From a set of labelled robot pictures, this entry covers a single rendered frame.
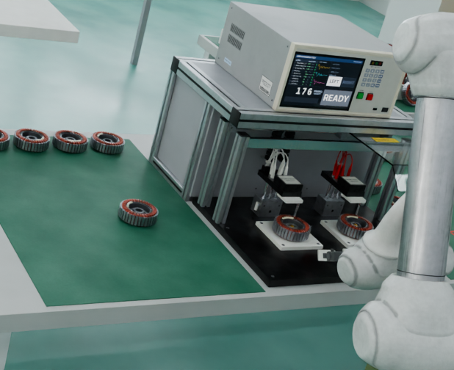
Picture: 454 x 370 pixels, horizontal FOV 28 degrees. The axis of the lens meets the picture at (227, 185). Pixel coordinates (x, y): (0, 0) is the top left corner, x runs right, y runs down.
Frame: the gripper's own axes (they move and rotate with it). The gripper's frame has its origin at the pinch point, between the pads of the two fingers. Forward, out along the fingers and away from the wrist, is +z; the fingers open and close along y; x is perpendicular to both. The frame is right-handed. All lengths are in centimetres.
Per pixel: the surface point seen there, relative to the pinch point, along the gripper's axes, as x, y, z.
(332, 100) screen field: 45.0, 10.7, 14.3
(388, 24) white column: 150, 297, 306
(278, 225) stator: 8.1, -5.5, 19.8
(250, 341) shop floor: -38, 39, 103
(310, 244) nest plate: 2.4, 3.1, 16.3
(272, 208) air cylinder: 13.4, 0.4, 31.6
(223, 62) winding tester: 59, -8, 45
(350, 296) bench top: -12.1, 6.2, 2.4
